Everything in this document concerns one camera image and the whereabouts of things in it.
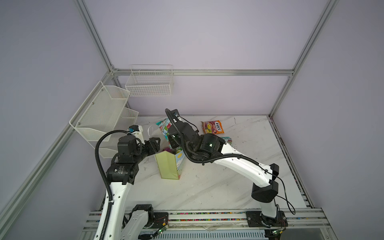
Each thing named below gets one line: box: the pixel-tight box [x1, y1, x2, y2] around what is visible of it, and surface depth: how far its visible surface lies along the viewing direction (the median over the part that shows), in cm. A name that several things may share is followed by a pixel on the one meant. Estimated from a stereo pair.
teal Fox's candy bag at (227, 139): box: [221, 136, 233, 145], surface depth 106 cm
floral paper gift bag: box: [155, 150, 186, 180], surface depth 80 cm
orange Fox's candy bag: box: [201, 120, 225, 135], surface depth 113 cm
